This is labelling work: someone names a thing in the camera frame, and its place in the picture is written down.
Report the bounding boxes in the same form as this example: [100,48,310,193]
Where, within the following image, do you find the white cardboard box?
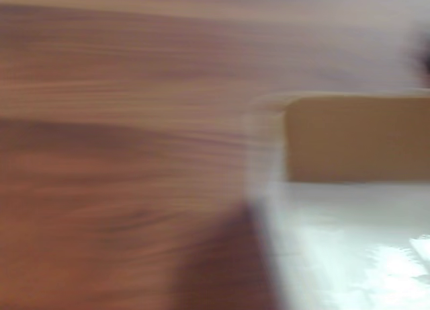
[247,91,430,310]

